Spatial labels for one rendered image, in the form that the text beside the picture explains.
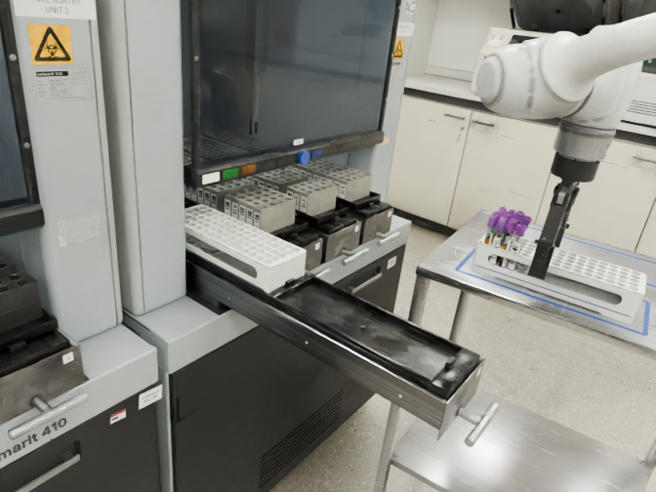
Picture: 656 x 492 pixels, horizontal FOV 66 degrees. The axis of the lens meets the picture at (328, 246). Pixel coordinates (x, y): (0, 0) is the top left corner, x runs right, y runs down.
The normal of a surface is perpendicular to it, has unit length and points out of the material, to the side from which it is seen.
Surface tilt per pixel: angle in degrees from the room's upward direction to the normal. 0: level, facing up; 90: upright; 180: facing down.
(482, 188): 90
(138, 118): 90
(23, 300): 90
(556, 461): 0
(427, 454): 0
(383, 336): 0
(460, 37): 90
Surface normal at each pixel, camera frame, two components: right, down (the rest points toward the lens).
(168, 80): 0.78, 0.33
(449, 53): -0.61, 0.28
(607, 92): 0.30, 0.47
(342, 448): 0.10, -0.90
